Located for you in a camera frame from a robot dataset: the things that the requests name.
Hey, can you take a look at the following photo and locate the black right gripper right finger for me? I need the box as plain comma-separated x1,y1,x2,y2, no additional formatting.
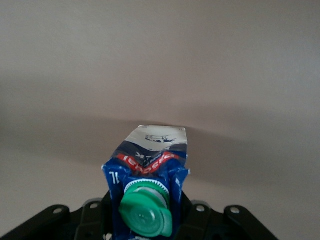
179,192,280,240

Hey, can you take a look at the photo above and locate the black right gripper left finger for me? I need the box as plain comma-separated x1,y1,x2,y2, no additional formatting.
0,191,116,240

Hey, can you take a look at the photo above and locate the blue milk carton green cap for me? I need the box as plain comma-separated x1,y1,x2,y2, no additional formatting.
101,124,191,240

